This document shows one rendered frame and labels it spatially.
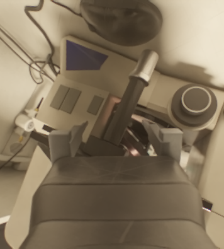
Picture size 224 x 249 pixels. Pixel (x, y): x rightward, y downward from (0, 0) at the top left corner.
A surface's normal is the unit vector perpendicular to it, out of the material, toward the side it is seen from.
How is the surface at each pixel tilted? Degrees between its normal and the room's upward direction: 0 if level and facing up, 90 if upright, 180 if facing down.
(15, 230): 90
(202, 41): 0
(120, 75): 80
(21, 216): 90
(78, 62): 48
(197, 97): 90
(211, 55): 0
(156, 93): 90
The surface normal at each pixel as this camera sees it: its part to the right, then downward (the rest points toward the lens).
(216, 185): -0.25, -0.25
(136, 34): 0.07, 0.94
